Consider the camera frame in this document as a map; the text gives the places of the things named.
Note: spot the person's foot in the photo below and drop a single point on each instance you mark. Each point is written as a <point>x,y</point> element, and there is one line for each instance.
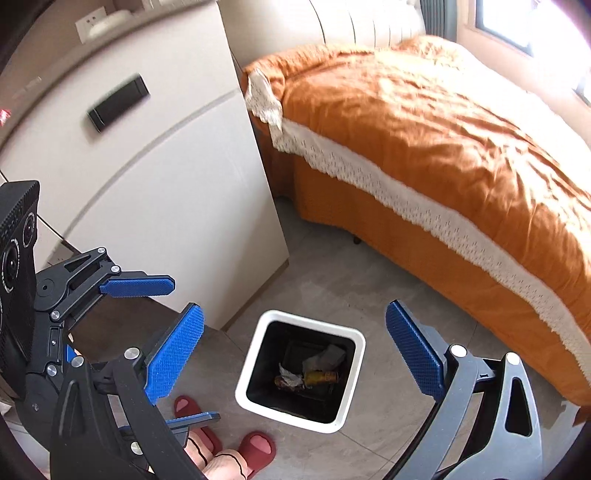
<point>231,466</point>
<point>198,445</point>

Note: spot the white nightstand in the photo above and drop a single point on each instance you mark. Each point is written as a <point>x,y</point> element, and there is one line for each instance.
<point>184,184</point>

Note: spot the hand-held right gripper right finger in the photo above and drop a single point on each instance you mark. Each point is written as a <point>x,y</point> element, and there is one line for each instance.
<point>411,350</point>

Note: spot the person's left foot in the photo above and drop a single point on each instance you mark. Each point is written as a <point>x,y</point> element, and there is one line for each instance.
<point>198,445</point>

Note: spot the person's right foot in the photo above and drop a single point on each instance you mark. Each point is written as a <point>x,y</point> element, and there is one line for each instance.
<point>231,466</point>

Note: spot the red slipper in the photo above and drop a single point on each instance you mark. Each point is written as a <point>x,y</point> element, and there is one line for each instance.
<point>265,461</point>
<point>187,408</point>

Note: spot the grey curtain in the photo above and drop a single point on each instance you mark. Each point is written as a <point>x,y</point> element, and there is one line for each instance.
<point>438,18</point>

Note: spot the grey crumpled tissue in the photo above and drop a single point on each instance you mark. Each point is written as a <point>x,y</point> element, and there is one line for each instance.
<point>325,355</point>

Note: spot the cream ribbed tissue box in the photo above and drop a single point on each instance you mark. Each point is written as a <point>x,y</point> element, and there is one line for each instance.
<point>108,23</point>

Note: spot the crumpled printed paper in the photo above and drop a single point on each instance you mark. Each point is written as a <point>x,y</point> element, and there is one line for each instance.
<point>288,381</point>

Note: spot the brown glass bottle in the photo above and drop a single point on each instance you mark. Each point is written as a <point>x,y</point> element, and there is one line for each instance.
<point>321,377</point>

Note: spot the window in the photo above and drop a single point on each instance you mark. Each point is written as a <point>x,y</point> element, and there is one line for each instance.
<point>508,23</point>

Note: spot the white wall socket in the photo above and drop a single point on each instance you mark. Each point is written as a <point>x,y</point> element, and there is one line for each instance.
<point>83,28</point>

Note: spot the white square trash bin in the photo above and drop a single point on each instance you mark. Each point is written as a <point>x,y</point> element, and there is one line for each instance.
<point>314,320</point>

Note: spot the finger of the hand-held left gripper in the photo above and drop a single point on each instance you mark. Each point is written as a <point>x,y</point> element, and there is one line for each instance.
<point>138,285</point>
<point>198,418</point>

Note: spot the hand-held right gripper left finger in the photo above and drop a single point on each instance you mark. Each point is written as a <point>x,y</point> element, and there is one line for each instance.
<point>175,355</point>

